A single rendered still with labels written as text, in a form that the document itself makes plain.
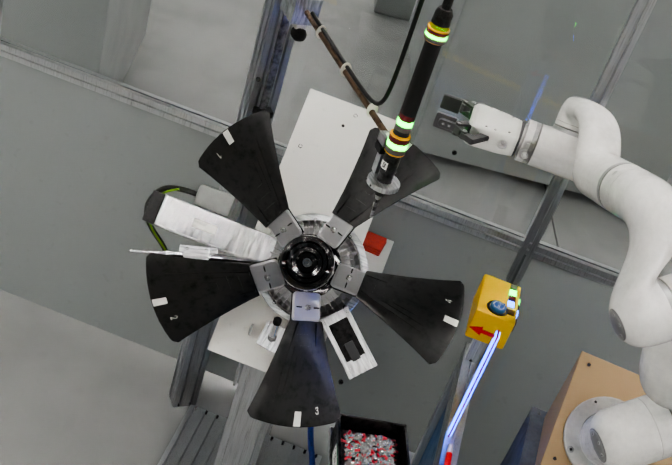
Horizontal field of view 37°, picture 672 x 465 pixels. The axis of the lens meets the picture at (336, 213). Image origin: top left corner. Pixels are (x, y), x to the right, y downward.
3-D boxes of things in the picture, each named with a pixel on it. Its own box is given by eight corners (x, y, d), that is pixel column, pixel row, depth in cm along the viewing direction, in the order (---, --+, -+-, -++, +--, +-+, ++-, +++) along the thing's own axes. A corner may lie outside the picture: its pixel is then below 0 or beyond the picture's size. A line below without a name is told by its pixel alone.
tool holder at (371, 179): (357, 168, 210) (371, 129, 205) (387, 169, 213) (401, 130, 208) (373, 194, 204) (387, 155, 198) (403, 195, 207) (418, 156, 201)
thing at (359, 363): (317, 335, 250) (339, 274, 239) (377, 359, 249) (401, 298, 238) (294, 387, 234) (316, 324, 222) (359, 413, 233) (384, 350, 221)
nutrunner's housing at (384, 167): (367, 188, 210) (437, -12, 184) (384, 188, 211) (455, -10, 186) (374, 199, 207) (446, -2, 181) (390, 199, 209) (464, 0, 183)
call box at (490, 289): (471, 302, 263) (485, 272, 258) (507, 316, 263) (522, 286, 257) (462, 340, 250) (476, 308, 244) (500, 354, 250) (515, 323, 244)
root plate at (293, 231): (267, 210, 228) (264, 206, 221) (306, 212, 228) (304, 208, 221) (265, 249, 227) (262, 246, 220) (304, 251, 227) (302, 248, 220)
